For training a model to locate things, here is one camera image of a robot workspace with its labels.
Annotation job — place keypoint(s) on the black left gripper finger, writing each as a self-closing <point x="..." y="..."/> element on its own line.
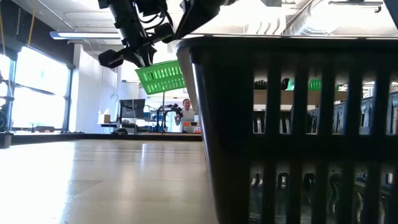
<point x="146" y="59"/>

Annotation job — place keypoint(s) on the green plastic slotted basket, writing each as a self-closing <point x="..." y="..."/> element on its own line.
<point x="161" y="77"/>
<point x="290" y="85"/>
<point x="314" y="84"/>

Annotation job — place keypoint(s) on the black plastic slotted basket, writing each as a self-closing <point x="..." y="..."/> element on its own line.
<point x="230" y="109"/>
<point x="259" y="84"/>

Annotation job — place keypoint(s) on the black background robot arm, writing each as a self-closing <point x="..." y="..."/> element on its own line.
<point x="174" y="109"/>

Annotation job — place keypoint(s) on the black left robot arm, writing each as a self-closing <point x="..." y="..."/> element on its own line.
<point x="124" y="15"/>

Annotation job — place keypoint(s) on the black metal shelf, wooden top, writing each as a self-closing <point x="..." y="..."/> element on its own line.
<point x="287" y="97"/>

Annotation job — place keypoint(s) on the black computer monitor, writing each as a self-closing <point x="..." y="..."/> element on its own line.
<point x="133" y="107"/>

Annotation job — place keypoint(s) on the long ceiling light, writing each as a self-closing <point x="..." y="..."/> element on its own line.
<point x="77" y="35"/>

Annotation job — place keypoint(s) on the person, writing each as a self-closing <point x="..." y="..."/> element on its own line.
<point x="187" y="116"/>

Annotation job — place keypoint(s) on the small cardboard box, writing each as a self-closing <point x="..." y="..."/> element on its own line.
<point x="105" y="119"/>

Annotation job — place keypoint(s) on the blue storage bin rack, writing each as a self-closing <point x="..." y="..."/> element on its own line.
<point x="340" y="118"/>

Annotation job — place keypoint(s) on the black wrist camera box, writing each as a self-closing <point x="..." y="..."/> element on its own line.
<point x="164" y="32"/>

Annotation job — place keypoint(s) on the ceiling rail fixture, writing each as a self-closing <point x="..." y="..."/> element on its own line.
<point x="354" y="2"/>

